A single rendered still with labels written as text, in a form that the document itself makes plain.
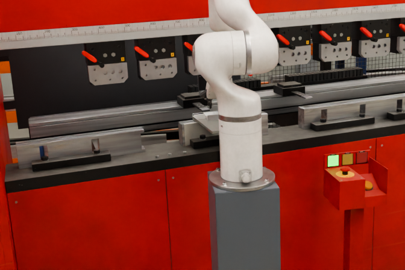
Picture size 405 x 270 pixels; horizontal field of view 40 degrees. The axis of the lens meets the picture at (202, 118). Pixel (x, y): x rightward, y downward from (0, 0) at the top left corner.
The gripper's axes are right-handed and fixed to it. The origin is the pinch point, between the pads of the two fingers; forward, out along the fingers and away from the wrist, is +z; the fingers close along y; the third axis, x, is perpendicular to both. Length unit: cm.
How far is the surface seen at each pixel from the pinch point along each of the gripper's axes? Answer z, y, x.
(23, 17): -32, 71, -20
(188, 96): 23.0, 9.4, -21.4
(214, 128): -3.0, 3.2, 14.3
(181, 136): 17.2, 14.6, 3.8
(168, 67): -8.0, 19.0, -12.9
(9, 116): 143, 125, -104
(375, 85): 43, -89, -38
